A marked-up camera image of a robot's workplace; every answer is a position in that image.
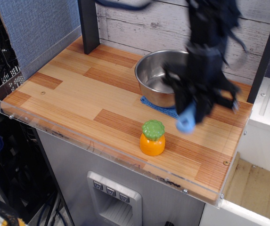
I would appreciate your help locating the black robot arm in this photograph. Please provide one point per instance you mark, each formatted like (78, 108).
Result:
(211, 23)

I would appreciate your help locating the black vertical post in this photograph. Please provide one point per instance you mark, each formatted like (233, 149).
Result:
(89, 25)
(260, 74)

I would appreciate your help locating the blue fabric panel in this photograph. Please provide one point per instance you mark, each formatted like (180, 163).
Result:
(38, 30)

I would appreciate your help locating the stainless steel bowl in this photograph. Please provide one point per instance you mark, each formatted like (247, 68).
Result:
(150, 74)

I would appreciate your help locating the orange toy carrot green top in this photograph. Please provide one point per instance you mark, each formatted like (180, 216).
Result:
(152, 140)

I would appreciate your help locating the white toy sink unit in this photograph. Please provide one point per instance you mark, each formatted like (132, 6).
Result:
(247, 197)

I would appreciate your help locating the blue folded cloth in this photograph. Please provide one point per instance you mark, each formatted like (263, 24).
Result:
(168, 111)

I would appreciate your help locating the blue grey toy scoop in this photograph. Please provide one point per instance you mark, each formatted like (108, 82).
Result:
(186, 121)

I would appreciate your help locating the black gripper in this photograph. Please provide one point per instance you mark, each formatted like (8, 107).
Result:
(201, 82)

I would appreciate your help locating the grey toy fridge dispenser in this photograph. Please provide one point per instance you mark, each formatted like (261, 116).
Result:
(115, 204)

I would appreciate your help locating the black vertical post right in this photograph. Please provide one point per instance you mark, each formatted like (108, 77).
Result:
(260, 74)

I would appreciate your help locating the black vertical post left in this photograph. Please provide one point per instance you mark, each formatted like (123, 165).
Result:
(89, 25)

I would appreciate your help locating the clear acrylic table guard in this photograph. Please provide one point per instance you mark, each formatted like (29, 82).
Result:
(106, 120)

